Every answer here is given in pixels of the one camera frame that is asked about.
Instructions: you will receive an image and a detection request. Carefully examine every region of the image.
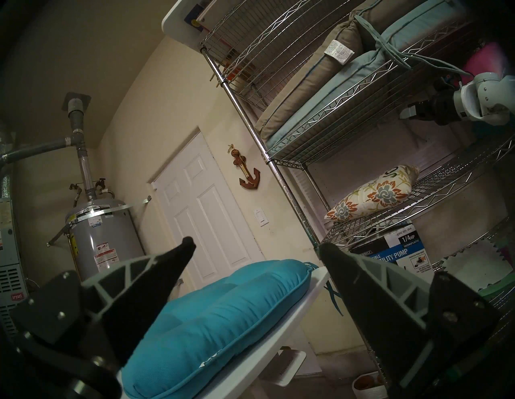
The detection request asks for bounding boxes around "floral print throw pillow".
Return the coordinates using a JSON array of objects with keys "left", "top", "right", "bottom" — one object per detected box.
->
[{"left": 324, "top": 164, "right": 420, "bottom": 231}]

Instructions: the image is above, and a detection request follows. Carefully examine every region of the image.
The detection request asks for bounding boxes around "grey water heater tank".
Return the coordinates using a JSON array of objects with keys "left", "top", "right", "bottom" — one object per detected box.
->
[{"left": 46, "top": 196, "right": 151, "bottom": 284}]

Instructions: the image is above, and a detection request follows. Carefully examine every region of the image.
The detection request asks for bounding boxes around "tan seat cushion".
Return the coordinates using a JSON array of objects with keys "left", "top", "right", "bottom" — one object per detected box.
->
[{"left": 254, "top": 0, "right": 387, "bottom": 139}]

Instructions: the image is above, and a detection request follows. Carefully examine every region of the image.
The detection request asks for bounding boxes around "white round pot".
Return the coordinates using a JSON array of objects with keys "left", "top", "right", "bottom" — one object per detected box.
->
[{"left": 352, "top": 371, "right": 389, "bottom": 399}]

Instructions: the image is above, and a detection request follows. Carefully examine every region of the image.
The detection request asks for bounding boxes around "chrome wire shelf rack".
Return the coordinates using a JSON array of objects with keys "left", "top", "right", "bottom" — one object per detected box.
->
[{"left": 199, "top": 0, "right": 515, "bottom": 399}]

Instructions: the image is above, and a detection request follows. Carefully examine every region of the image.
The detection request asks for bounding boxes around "white panel door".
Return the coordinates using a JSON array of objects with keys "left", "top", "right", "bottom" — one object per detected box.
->
[{"left": 151, "top": 127, "right": 266, "bottom": 294}]

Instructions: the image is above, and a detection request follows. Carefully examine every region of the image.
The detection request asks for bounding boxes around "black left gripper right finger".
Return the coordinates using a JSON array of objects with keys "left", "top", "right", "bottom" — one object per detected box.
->
[{"left": 319, "top": 242, "right": 500, "bottom": 387}]

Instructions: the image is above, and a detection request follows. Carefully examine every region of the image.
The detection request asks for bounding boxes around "utility pump cardboard box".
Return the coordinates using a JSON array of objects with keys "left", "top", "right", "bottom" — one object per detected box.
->
[{"left": 348, "top": 223, "right": 435, "bottom": 282}]

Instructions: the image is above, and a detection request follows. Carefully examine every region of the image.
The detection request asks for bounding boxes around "white adjustable side table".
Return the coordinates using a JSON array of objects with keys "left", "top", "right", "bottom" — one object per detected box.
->
[{"left": 117, "top": 266, "right": 328, "bottom": 399}]

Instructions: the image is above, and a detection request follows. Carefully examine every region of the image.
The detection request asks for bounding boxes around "pink pillow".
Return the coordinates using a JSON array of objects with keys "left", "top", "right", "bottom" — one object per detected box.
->
[{"left": 461, "top": 40, "right": 507, "bottom": 77}]

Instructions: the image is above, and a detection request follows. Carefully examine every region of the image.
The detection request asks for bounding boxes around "grey metal flue pipe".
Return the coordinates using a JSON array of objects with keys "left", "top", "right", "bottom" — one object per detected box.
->
[{"left": 0, "top": 93, "right": 97, "bottom": 202}]

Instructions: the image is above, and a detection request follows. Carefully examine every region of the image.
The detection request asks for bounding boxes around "grey furnace unit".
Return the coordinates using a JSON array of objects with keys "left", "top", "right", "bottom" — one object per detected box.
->
[{"left": 0, "top": 197, "right": 31, "bottom": 334}]

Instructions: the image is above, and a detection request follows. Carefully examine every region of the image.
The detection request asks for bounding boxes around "light blue seat cushion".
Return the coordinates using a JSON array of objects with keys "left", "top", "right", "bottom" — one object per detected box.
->
[{"left": 266, "top": 0, "right": 471, "bottom": 149}]

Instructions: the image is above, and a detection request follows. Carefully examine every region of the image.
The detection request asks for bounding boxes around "white zigzag edged paper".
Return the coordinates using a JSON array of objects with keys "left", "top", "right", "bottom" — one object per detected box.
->
[{"left": 445, "top": 237, "right": 507, "bottom": 294}]

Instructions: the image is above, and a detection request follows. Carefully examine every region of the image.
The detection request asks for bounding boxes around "brown anchor wall decoration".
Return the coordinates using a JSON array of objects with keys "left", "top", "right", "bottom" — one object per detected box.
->
[{"left": 227, "top": 144, "right": 261, "bottom": 189}]

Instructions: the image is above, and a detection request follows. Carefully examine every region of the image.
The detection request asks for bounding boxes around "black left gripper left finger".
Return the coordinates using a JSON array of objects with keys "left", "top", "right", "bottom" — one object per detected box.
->
[{"left": 9, "top": 237, "right": 197, "bottom": 367}]

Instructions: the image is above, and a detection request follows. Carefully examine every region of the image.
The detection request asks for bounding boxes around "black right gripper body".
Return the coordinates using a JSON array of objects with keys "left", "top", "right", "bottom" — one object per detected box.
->
[{"left": 418, "top": 90, "right": 460, "bottom": 126}]

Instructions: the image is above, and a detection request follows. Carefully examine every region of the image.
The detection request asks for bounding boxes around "teal tufted seat cushion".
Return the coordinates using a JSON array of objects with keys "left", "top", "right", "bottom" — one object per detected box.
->
[{"left": 121, "top": 259, "right": 342, "bottom": 399}]

